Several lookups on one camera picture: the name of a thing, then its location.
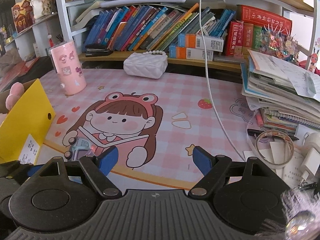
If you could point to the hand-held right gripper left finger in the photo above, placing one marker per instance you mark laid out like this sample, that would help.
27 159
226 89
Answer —
110 161

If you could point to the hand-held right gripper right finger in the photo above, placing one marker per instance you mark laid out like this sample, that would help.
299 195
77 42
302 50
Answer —
202 161

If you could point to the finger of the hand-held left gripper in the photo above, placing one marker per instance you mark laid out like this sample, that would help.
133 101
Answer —
30 172

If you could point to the grey toy car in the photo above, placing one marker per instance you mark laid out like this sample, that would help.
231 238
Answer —
78 147

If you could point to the yellow cardboard box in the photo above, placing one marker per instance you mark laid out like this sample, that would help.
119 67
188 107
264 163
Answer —
27 120

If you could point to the pink heart plush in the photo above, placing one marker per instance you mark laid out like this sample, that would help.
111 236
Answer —
13 97

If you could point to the black pen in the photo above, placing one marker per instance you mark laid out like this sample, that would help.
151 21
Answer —
252 131

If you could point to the pink highlighter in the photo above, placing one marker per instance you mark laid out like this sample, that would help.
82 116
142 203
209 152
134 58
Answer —
259 120

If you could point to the patterned washi tape roll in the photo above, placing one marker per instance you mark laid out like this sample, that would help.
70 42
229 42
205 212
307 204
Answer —
283 135

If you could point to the white paper sheets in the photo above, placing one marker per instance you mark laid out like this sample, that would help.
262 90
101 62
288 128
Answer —
292 170

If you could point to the white quilted bag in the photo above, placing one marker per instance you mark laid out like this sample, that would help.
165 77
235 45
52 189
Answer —
145 66

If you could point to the pink cartoon cylinder container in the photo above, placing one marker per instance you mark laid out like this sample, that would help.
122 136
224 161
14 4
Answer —
67 67

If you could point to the orange blue white box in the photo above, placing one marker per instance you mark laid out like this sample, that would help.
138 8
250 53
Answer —
215 42
190 53

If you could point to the white charger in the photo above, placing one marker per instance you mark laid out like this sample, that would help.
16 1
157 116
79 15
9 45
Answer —
311 162

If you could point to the black flat case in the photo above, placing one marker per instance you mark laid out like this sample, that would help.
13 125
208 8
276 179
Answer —
98 53

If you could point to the stack of papers and notebooks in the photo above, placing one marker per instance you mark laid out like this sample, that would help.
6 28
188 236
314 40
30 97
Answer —
275 80

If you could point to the small dark metal tool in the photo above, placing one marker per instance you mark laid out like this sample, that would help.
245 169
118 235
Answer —
308 186

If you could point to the blurred shiny fuzzy trim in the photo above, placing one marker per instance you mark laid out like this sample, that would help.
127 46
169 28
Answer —
302 217

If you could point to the brown crumpled cloth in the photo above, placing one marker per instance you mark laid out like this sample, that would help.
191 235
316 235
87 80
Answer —
10 55

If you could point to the thick red dictionary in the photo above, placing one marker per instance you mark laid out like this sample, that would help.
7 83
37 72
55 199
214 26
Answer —
233 40

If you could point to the red green dictionary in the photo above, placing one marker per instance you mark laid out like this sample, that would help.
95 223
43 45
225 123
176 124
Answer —
248 37

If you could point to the red tassel ornament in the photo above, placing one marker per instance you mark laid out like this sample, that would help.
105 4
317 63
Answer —
50 40

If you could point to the row of colourful books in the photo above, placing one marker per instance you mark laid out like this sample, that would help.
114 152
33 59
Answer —
150 30

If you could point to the colourful flower ornament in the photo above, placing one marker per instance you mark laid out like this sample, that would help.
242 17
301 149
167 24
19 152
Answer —
277 42

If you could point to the cartoon deer figure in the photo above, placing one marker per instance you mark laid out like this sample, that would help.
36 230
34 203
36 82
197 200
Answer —
313 60

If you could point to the cream worn book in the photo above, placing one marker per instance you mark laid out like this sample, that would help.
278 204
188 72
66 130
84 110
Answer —
87 12

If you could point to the white wooden bookshelf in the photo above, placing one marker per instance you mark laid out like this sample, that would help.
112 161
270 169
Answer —
61 17

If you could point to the fortune god paper decoration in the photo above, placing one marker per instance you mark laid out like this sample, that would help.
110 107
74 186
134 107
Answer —
21 17

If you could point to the large red book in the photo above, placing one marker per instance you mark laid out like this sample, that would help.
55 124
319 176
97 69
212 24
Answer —
262 17

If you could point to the cream decorative bag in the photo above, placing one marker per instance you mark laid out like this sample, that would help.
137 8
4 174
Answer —
40 5

